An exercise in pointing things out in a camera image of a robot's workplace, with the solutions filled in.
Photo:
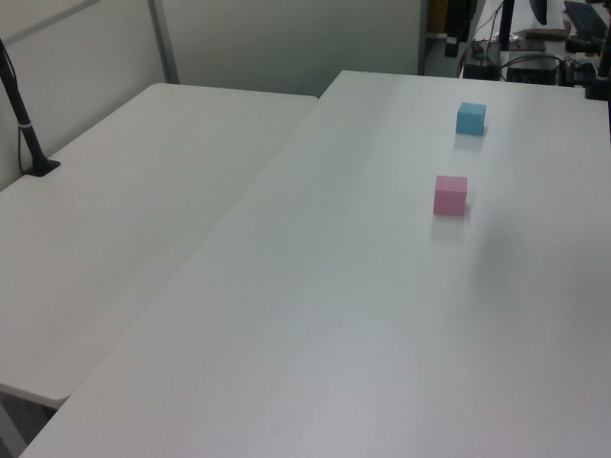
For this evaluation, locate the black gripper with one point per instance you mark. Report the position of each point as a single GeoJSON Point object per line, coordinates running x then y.
{"type": "Point", "coordinates": [462, 16]}

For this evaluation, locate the blue cube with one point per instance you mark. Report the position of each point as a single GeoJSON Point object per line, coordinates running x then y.
{"type": "Point", "coordinates": [470, 119]}

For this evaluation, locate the pink cube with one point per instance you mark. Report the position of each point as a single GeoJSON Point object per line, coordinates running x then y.
{"type": "Point", "coordinates": [448, 198]}

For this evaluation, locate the tan wooden cabinet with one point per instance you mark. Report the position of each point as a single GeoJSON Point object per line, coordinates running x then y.
{"type": "Point", "coordinates": [436, 16]}

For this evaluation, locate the small black electronics box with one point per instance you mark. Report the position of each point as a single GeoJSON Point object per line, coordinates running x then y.
{"type": "Point", "coordinates": [479, 70]}

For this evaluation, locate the black monitor stand pole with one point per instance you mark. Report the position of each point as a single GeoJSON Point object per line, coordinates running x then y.
{"type": "Point", "coordinates": [505, 26]}

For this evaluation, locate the large black electronics box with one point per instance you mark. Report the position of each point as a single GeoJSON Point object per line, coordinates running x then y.
{"type": "Point", "coordinates": [532, 70]}

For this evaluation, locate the brown flat object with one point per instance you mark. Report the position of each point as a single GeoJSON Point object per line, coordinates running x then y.
{"type": "Point", "coordinates": [544, 34]}

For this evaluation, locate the black desk device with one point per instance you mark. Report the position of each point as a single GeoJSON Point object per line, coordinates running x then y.
{"type": "Point", "coordinates": [580, 46]}

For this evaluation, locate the dark green keyboard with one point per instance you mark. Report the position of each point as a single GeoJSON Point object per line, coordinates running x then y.
{"type": "Point", "coordinates": [589, 16]}

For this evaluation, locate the white side table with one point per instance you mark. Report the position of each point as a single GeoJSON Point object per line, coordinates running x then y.
{"type": "Point", "coordinates": [119, 214]}

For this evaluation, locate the grey partition end post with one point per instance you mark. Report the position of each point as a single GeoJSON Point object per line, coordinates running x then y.
{"type": "Point", "coordinates": [422, 38]}

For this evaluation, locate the black clamp camera stand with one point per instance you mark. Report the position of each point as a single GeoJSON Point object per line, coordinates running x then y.
{"type": "Point", "coordinates": [600, 81]}

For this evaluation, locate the grey metal partition post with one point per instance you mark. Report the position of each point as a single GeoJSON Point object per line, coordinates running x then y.
{"type": "Point", "coordinates": [164, 43]}

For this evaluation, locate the grey partition rail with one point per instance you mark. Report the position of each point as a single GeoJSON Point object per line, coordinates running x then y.
{"type": "Point", "coordinates": [48, 21]}

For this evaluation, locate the black camera stand pole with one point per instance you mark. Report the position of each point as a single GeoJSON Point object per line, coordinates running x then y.
{"type": "Point", "coordinates": [28, 138]}

